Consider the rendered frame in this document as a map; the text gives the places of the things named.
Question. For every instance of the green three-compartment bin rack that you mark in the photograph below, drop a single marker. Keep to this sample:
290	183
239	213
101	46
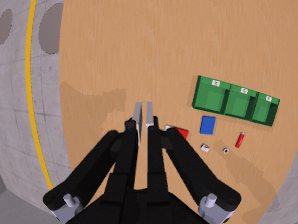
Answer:
244	103

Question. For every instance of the grey hex nut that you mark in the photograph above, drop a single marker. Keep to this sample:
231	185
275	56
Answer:
225	150

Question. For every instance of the red and white eraser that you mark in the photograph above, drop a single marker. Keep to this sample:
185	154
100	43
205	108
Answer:
184	132

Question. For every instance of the red aa battery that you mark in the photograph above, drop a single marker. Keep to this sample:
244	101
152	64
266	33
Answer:
240	139

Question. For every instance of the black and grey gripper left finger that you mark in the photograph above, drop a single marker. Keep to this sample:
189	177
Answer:
72	195

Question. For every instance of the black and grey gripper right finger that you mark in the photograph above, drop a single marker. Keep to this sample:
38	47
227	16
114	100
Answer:
216	201

